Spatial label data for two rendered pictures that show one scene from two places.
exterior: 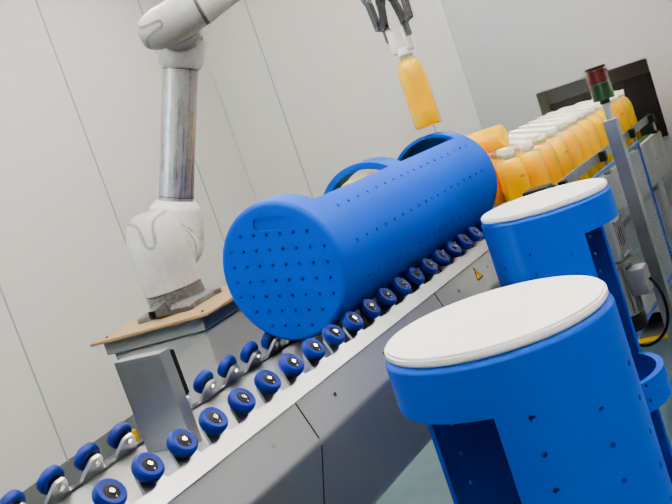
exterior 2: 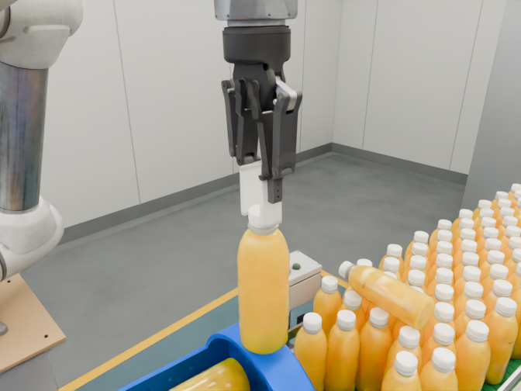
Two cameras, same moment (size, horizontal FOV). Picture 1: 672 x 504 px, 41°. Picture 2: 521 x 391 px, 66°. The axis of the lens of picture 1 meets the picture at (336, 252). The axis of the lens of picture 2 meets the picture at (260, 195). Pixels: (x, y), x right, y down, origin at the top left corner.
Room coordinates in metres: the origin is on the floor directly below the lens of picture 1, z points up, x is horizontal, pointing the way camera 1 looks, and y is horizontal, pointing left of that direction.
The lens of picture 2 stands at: (1.97, -0.51, 1.70)
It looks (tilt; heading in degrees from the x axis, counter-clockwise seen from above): 23 degrees down; 21
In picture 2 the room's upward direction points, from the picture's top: straight up
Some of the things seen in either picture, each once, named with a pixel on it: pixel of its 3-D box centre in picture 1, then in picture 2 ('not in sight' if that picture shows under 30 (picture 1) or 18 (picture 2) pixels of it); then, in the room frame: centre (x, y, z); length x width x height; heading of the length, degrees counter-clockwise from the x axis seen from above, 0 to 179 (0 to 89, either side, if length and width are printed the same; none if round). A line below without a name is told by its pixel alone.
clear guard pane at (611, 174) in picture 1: (635, 232); not in sight; (2.89, -0.95, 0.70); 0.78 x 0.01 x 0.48; 148
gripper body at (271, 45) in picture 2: not in sight; (257, 68); (2.41, -0.34, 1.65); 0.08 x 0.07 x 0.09; 55
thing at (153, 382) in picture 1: (161, 399); not in sight; (1.38, 0.33, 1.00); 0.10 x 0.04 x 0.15; 58
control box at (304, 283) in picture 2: not in sight; (281, 284); (2.83, -0.25, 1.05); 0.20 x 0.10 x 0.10; 148
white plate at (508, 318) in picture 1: (493, 319); not in sight; (1.06, -0.15, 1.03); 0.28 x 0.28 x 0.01
